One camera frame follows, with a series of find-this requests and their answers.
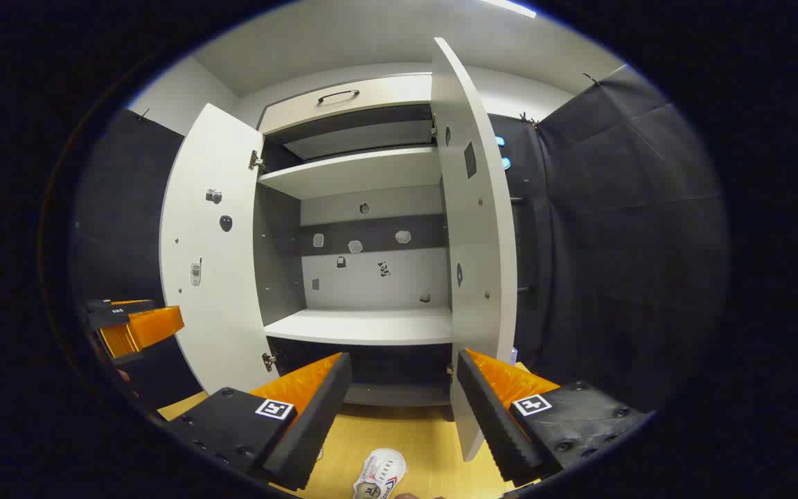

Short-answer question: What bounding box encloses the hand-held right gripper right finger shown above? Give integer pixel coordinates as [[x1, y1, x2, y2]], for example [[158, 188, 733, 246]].
[[456, 349, 653, 488]]

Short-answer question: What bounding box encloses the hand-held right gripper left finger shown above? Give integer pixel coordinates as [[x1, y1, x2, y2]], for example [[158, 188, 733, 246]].
[[167, 352, 353, 491]]

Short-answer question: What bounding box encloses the white cabinet drawer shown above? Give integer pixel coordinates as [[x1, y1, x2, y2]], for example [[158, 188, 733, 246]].
[[258, 73, 434, 136]]

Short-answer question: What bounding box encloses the white shoe cabinet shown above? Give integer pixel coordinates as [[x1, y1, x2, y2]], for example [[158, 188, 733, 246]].
[[254, 73, 455, 410]]

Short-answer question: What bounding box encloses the white shoe cabinet door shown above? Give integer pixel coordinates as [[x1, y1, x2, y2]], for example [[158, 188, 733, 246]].
[[431, 37, 517, 462], [159, 103, 303, 396]]

